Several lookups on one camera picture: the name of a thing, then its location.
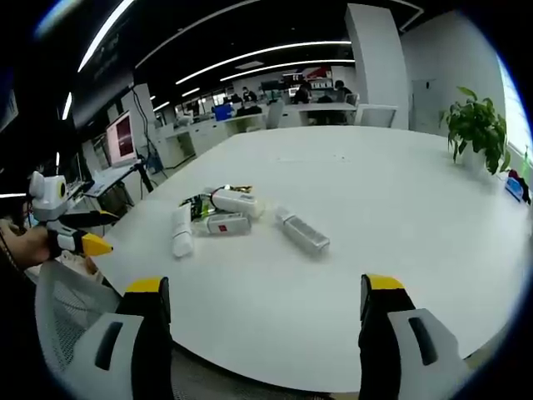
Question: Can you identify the white skincare tube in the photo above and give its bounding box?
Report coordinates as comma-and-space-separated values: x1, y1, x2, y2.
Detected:
171, 206, 197, 259

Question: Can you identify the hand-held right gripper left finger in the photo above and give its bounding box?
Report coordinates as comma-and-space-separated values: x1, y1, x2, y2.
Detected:
62, 275, 172, 400

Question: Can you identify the long white office desk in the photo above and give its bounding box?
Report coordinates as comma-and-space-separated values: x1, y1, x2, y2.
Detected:
286, 102, 359, 126

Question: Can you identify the white skincare bottle red label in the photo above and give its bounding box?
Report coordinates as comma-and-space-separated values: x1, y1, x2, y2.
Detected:
192, 212, 253, 238

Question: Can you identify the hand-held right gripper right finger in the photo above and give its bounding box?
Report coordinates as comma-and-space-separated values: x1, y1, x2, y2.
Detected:
357, 273, 471, 400

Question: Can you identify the computer monitor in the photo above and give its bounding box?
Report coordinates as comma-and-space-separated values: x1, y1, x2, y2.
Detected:
104, 109, 139, 168

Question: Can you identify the green potted plant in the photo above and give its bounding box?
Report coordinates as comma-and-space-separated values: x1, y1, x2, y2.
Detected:
438, 86, 513, 177

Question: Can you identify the small white side desk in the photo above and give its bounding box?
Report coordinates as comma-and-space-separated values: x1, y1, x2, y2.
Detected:
82, 165, 139, 199

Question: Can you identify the grey mesh office chair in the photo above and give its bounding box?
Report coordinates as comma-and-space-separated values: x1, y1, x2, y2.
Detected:
34, 258, 126, 378

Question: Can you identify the green skincare packet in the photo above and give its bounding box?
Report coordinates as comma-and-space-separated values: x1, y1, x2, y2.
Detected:
179, 193, 218, 221

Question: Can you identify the black tripod stand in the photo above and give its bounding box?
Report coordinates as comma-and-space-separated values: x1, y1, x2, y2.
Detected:
132, 159, 156, 194

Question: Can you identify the person's left hand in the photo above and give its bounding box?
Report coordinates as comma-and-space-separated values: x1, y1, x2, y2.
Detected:
0, 219, 54, 268

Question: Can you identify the white swivel chair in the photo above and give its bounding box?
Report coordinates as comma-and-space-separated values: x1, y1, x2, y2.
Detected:
353, 103, 399, 128

